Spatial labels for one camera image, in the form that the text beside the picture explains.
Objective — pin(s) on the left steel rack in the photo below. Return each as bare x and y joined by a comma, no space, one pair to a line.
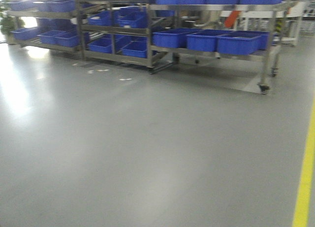
45,24

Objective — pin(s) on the middle steel rack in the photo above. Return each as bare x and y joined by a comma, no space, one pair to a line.
121,31

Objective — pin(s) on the right steel rack on wheels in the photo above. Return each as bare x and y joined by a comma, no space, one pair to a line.
268,57

